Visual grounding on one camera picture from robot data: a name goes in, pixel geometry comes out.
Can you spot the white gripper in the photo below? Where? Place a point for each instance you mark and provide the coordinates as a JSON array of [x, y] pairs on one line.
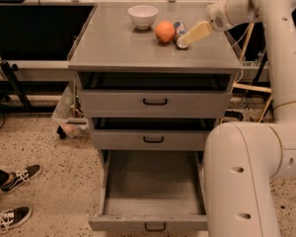
[[216, 18]]

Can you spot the grey top drawer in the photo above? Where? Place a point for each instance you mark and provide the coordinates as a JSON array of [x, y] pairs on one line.
[[154, 95]]

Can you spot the clear plastic bin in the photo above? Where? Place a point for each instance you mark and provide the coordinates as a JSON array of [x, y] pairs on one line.
[[69, 116]]

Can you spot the orange fruit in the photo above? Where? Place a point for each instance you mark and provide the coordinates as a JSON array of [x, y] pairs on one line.
[[164, 31]]

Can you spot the wooden easel frame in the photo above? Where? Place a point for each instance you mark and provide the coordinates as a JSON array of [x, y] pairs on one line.
[[253, 66]]

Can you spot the black white sneaker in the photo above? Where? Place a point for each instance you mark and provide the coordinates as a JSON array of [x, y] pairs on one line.
[[21, 177], [12, 218]]

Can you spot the grey middle drawer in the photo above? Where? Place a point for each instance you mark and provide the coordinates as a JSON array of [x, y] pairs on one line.
[[151, 133]]

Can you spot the black white sneaker upper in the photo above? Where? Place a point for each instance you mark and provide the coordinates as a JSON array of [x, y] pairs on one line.
[[21, 177]]

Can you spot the white ceramic bowl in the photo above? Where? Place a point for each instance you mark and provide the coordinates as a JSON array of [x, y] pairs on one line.
[[143, 16]]

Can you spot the blue silver redbull can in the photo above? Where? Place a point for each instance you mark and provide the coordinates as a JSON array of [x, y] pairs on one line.
[[180, 30]]

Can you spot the black white sneaker lower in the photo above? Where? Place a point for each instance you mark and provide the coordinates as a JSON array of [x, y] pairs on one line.
[[12, 218]]

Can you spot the grey drawer cabinet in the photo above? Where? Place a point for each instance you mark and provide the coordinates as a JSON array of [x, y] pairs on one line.
[[111, 43]]

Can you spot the grey drawer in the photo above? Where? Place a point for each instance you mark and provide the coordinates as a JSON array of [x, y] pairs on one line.
[[153, 191], [151, 133], [154, 95]]

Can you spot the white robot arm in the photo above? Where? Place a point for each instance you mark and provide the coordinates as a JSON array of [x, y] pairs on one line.
[[240, 158]]

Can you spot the grey bottom drawer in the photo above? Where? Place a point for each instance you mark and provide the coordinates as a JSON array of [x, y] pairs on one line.
[[153, 191]]

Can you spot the black metal stand leg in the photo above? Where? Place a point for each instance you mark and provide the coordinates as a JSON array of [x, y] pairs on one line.
[[10, 75]]

